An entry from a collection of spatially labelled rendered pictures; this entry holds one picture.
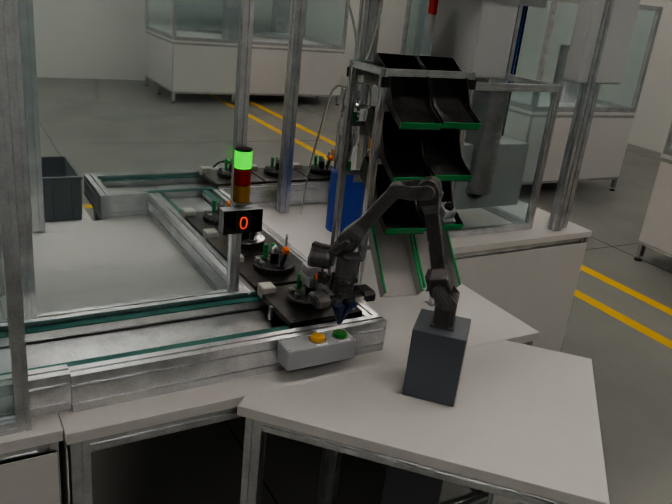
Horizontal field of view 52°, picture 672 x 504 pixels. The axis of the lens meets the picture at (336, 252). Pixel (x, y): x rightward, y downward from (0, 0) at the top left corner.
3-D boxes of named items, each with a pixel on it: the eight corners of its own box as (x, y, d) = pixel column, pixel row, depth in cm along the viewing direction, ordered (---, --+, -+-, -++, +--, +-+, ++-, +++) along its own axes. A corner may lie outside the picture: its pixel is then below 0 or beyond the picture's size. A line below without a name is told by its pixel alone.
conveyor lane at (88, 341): (358, 343, 210) (362, 313, 206) (68, 398, 168) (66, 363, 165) (314, 303, 232) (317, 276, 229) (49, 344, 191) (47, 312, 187)
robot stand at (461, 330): (453, 407, 182) (466, 341, 175) (401, 394, 185) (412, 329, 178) (459, 381, 195) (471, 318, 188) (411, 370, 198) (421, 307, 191)
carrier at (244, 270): (321, 283, 227) (325, 248, 222) (254, 292, 215) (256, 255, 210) (289, 256, 246) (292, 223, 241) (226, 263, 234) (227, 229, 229)
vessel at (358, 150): (371, 174, 294) (382, 84, 281) (343, 175, 287) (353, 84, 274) (354, 165, 305) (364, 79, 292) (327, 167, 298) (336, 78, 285)
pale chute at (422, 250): (454, 289, 224) (461, 284, 220) (418, 291, 219) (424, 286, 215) (436, 212, 234) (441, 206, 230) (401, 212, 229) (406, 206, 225)
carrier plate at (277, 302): (362, 317, 206) (362, 310, 206) (290, 329, 195) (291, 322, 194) (323, 285, 225) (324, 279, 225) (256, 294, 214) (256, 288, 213)
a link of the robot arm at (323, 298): (380, 273, 187) (368, 264, 192) (320, 280, 178) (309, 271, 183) (376, 300, 190) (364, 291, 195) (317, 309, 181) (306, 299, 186)
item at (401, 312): (537, 340, 231) (539, 332, 230) (66, 445, 157) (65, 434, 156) (332, 208, 342) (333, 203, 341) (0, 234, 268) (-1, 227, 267)
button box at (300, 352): (354, 358, 193) (356, 338, 191) (287, 371, 183) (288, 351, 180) (341, 346, 199) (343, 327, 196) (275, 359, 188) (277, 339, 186)
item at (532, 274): (555, 379, 373) (592, 231, 342) (386, 424, 319) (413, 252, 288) (473, 323, 427) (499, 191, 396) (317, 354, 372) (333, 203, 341)
